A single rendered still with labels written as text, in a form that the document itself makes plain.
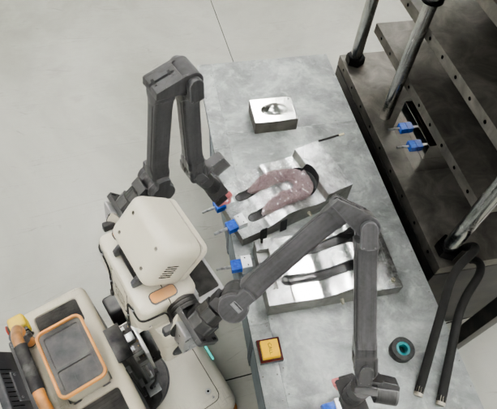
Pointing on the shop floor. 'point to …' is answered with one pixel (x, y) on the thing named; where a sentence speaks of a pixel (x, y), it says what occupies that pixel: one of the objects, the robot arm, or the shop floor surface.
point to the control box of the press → (490, 314)
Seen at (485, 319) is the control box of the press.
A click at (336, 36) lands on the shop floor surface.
